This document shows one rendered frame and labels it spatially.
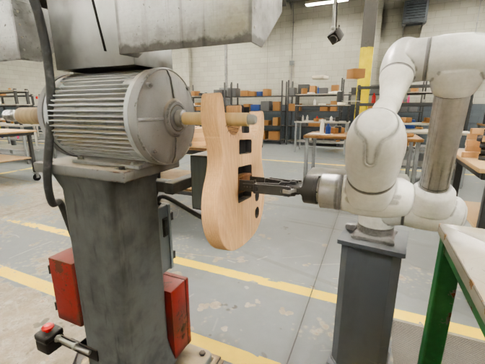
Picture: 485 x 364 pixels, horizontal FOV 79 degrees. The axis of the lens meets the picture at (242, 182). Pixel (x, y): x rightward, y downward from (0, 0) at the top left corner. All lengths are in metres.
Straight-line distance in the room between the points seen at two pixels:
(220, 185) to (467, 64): 0.80
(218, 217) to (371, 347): 1.16
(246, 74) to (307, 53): 2.54
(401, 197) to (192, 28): 0.55
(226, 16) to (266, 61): 11.90
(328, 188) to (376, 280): 0.81
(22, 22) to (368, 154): 0.90
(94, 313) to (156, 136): 0.65
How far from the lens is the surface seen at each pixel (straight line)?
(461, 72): 1.12
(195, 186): 1.05
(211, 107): 0.69
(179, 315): 1.28
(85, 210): 0.98
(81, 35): 0.93
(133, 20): 0.70
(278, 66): 12.29
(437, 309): 1.16
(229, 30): 0.57
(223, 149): 0.70
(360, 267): 1.46
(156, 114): 0.76
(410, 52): 1.12
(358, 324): 1.62
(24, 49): 1.01
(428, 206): 1.36
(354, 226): 1.51
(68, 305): 1.23
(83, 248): 1.05
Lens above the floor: 1.28
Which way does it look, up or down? 14 degrees down
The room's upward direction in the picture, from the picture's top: straight up
